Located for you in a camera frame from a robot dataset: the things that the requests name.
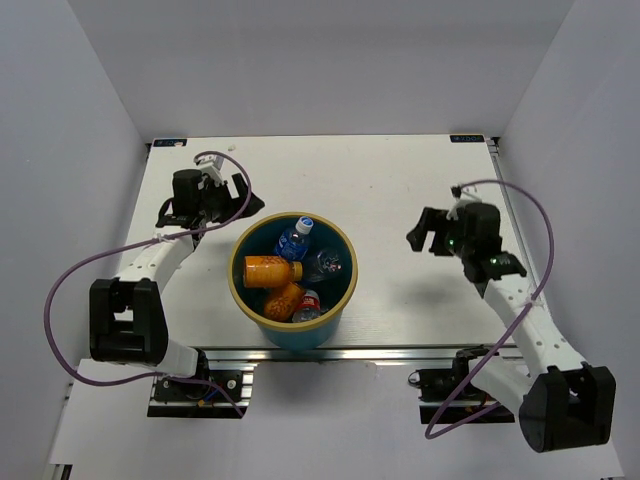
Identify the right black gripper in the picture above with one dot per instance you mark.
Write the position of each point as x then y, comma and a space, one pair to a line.
429, 221

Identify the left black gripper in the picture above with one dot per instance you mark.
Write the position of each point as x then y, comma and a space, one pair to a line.
232, 204

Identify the blue label bottle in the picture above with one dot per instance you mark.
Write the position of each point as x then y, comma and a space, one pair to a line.
323, 265
294, 242

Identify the orange plastic bottle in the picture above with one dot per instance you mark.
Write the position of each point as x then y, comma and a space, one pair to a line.
282, 302
270, 272

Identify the red label water bottle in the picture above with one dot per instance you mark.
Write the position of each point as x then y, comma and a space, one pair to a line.
308, 309

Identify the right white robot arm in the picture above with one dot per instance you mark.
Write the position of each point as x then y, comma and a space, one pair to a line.
561, 402

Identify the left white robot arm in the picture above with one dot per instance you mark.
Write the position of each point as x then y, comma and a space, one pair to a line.
127, 321

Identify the teal bin with yellow rim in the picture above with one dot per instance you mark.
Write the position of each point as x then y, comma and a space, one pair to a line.
334, 294

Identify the right blue table sticker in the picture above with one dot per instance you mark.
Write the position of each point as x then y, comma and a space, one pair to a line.
467, 138

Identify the blue table sticker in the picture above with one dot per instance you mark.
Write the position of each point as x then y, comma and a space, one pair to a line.
169, 142
467, 138

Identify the left blue table sticker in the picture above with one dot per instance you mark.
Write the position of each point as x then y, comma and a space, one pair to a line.
169, 142

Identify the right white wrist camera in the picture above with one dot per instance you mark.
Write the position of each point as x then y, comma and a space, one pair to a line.
462, 197

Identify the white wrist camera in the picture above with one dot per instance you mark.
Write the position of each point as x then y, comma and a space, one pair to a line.
462, 197
210, 164

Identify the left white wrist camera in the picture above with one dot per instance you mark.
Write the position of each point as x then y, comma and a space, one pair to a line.
210, 164

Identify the aluminium table frame rail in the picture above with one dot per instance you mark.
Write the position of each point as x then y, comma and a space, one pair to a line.
336, 354

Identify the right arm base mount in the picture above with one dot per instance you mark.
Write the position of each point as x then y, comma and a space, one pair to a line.
436, 384

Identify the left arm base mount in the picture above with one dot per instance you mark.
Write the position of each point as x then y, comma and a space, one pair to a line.
178, 400

